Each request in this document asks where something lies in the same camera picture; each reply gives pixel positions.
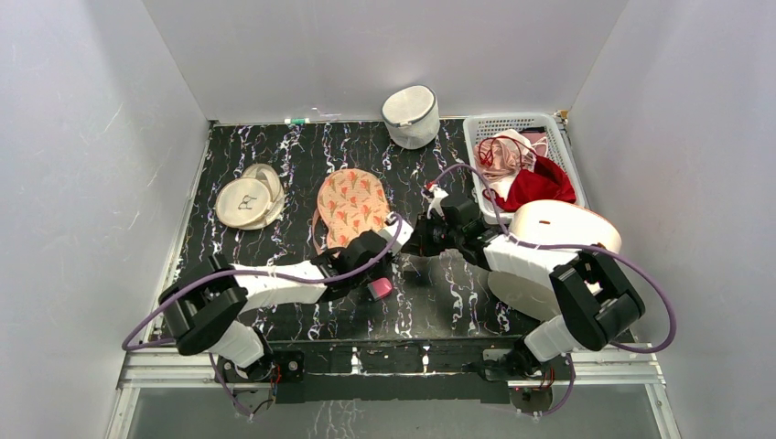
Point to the aluminium frame rail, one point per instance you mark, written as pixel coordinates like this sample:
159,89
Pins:
164,368

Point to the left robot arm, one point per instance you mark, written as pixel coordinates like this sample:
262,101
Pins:
202,310

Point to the red bra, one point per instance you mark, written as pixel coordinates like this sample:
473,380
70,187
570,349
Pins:
547,181

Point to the large cream cylindrical bag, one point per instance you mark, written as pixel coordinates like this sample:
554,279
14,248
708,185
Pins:
564,221

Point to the pink and grey stamp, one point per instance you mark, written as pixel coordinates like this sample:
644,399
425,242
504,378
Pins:
379,289

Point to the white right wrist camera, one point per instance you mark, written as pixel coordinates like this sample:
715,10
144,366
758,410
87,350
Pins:
434,195

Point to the white cylindrical mesh laundry bag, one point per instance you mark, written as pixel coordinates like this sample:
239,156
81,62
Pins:
411,116

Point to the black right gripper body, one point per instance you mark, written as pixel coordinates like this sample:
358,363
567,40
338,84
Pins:
428,236

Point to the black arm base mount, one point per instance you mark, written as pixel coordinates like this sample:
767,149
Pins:
426,370

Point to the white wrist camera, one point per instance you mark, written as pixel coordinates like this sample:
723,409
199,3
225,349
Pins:
397,229
434,195

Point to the pink bra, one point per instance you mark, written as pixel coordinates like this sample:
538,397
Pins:
502,157

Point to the white plastic basket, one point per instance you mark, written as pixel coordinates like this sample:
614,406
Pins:
477,128

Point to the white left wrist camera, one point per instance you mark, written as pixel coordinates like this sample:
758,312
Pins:
397,229

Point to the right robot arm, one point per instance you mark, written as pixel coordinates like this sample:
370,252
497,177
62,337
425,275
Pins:
596,300

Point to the floral mesh laundry bag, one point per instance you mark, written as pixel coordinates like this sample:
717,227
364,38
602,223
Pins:
350,201

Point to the cream round laundry bag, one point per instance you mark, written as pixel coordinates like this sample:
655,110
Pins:
253,201

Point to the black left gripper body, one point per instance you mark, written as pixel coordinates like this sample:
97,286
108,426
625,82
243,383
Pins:
381,263

